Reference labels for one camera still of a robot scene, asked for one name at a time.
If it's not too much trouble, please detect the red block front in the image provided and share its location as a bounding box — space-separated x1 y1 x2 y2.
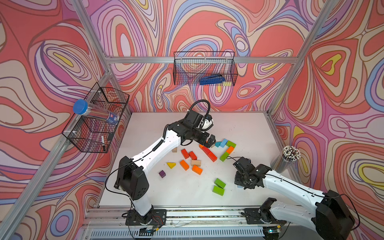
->
208 152 218 162

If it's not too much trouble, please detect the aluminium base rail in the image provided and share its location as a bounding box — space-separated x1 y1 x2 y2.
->
75 206 320 240

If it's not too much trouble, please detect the yellow triangle block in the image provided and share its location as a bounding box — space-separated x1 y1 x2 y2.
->
167 162 177 169

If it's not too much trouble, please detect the rear wire basket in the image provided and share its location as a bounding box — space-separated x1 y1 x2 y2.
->
173 50 238 86

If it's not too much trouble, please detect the red block left pair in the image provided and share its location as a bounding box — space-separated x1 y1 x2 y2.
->
181 149 190 159

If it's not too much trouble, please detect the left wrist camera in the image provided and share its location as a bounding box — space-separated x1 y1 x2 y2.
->
201 119 214 132

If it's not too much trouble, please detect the marker in left basket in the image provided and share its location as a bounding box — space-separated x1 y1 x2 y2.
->
101 135 106 152

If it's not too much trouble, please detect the green block top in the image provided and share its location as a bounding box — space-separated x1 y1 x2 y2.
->
226 141 236 148

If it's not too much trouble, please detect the natural wood block centre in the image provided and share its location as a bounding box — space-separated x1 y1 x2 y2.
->
191 160 202 167

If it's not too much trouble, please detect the red block right pair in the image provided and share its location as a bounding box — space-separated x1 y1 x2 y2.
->
189 151 198 160

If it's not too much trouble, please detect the left wire basket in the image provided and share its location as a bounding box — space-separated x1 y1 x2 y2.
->
62 83 130 153

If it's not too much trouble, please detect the blue tool in basket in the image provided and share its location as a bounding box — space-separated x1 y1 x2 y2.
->
199 74 225 85

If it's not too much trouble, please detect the light blue long block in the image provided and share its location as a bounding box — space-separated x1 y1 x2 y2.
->
220 139 228 148

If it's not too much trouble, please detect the wire basket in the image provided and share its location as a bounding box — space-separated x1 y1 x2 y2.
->
173 50 238 86
62 83 130 153

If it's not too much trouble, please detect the red block pair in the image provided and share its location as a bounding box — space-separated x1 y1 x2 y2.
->
189 151 198 160
181 149 190 159

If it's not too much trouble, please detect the cup of pencils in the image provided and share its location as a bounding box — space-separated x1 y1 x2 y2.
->
271 146 301 173

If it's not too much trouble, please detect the red block small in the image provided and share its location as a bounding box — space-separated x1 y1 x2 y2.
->
202 146 211 155

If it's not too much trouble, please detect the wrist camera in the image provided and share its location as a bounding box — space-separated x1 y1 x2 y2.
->
233 157 255 176
201 119 214 132

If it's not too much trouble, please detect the clear bottle blue cap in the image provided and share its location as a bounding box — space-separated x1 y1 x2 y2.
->
73 100 119 125

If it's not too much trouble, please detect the green block row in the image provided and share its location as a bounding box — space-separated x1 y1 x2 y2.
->
214 178 226 189
212 186 225 196
220 152 230 162

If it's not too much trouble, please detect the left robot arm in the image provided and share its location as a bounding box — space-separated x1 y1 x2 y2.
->
114 107 216 225

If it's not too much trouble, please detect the purple cube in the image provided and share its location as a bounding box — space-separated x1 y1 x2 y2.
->
159 171 166 178

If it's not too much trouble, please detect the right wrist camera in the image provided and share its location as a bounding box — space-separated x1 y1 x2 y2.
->
233 157 255 176

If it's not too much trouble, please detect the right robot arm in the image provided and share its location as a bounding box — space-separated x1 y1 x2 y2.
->
233 158 360 240

